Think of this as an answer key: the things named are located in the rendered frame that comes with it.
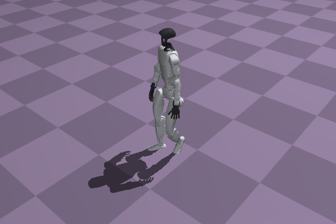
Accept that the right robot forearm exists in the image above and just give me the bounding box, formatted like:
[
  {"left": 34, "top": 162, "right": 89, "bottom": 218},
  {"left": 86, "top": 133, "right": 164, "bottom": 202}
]
[{"left": 151, "top": 69, "right": 161, "bottom": 87}]

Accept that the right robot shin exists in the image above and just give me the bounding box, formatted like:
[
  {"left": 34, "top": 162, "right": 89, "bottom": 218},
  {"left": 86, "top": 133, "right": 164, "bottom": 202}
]
[{"left": 155, "top": 120, "right": 165, "bottom": 146}]

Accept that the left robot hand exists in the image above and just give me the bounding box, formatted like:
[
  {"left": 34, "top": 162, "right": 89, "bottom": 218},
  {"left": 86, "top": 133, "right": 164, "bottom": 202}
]
[{"left": 168, "top": 101, "right": 180, "bottom": 119}]

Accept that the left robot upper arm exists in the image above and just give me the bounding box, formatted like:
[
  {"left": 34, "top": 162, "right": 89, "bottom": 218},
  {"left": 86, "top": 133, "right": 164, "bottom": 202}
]
[{"left": 169, "top": 54, "right": 180, "bottom": 86}]

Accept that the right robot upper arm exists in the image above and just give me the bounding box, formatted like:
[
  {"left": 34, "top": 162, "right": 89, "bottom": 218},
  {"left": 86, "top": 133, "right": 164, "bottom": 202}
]
[{"left": 154, "top": 46, "right": 163, "bottom": 72}]

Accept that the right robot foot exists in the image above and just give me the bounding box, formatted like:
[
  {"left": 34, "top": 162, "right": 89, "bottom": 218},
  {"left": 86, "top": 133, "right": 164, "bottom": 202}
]
[{"left": 148, "top": 144, "right": 166, "bottom": 151}]

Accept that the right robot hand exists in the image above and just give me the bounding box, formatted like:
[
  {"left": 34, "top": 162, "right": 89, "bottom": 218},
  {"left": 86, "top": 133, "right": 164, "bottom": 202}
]
[{"left": 149, "top": 82, "right": 156, "bottom": 102}]

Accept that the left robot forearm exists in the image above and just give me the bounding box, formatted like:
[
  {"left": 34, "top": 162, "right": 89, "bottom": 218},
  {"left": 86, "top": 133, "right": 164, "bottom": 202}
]
[{"left": 173, "top": 79, "right": 181, "bottom": 106}]

